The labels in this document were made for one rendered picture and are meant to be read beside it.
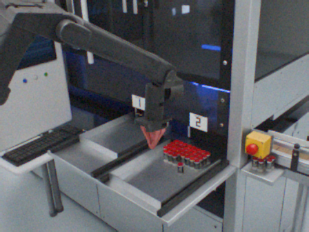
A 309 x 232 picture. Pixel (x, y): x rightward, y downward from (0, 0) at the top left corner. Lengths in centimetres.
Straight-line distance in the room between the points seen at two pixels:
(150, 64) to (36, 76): 100
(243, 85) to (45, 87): 105
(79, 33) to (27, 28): 10
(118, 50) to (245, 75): 54
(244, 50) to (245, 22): 9
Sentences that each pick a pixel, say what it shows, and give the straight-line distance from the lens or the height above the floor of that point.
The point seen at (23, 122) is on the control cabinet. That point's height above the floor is 91.
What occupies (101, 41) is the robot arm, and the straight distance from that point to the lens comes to 77.
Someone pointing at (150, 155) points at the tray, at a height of 89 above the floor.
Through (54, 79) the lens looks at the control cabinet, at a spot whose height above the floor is 107.
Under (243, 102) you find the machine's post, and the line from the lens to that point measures 125.
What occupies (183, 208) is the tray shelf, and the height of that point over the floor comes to 88.
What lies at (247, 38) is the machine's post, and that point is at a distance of 118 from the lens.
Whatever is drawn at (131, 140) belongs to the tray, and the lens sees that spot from 156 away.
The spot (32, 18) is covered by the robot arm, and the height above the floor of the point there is 153.
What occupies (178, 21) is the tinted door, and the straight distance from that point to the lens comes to 135.
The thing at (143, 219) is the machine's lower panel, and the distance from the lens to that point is 199.
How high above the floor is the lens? 162
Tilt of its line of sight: 25 degrees down
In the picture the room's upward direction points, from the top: 2 degrees counter-clockwise
